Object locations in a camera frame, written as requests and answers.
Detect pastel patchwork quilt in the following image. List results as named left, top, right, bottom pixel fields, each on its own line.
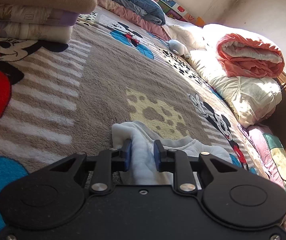
left=238, top=124, right=286, bottom=203

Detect white plush toy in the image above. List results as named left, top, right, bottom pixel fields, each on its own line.
left=166, top=24, right=223, bottom=52
left=165, top=40, right=191, bottom=58

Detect colourful alphabet foam mat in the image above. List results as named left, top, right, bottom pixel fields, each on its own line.
left=130, top=0, right=206, bottom=28

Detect orange rolled quilt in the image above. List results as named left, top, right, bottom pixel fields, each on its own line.
left=216, top=32, right=285, bottom=78

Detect cartoon mouse printed blanket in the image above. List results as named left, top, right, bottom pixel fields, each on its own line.
left=0, top=5, right=271, bottom=240

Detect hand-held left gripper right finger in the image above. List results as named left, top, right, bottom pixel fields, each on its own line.
left=153, top=139, right=248, bottom=195

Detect blue and maroon folded quilt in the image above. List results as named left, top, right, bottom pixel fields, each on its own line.
left=102, top=0, right=166, bottom=26

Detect white quilted pants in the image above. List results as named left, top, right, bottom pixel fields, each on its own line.
left=111, top=121, right=233, bottom=190

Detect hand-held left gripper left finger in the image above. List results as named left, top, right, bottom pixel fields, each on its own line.
left=43, top=139, right=133, bottom=195

